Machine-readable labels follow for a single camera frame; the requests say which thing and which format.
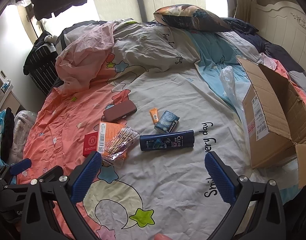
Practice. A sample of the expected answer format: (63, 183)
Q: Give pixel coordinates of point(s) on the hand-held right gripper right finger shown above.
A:
(220, 180)

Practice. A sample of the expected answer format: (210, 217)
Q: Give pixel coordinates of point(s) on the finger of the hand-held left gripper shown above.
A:
(44, 175)
(21, 166)

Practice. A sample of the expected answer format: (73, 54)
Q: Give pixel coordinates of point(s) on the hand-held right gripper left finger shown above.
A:
(86, 177)

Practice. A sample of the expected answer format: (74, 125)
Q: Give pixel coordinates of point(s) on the red box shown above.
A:
(90, 142)

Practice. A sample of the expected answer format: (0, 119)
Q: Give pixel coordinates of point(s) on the clear bag of cotton swabs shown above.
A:
(119, 146)

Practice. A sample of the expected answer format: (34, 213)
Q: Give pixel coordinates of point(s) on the orange box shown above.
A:
(106, 136)

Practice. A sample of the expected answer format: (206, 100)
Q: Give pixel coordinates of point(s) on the dark blue shampoo bottle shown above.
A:
(166, 142)

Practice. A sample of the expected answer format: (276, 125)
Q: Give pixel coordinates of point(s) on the maroon textured case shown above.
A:
(120, 111)

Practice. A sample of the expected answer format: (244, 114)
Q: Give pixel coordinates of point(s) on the blue tissue packet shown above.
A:
(167, 125)

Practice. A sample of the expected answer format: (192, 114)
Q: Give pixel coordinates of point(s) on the cardboard box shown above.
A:
(275, 120)

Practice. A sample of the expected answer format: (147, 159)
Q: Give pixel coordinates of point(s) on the orange tube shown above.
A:
(154, 116)

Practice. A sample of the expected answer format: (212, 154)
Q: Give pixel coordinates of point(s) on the person's right hand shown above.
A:
(163, 237)

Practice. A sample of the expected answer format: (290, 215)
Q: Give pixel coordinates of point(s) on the pile of clear plastic bags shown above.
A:
(21, 130)

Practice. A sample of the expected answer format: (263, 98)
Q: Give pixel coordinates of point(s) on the black cloth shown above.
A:
(7, 132)

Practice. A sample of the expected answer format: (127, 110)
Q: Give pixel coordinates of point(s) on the printed bed sheet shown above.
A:
(168, 180)

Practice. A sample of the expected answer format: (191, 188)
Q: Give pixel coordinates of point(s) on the wooden nightstand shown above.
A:
(5, 102)

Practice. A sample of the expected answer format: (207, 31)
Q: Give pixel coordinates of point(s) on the dark cloth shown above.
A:
(299, 212)

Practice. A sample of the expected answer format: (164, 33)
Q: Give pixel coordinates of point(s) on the clear plastic bag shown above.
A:
(228, 85)

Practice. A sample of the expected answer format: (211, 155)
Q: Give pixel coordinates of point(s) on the black striped suitcase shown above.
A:
(40, 67)

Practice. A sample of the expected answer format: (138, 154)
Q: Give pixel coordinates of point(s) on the crumpled printed quilt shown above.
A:
(93, 52)

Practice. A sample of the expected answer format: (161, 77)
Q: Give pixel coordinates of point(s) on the pink cloth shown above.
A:
(270, 61)

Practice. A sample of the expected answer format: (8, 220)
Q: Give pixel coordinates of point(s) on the white stuffed toy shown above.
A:
(51, 39)

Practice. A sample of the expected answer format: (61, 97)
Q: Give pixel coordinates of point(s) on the dark blue blanket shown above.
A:
(255, 36)

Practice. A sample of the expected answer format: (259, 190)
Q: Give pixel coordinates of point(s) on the dark printed pillow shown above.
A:
(193, 17)

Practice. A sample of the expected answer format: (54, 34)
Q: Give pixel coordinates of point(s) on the cream carved headboard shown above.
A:
(283, 17)

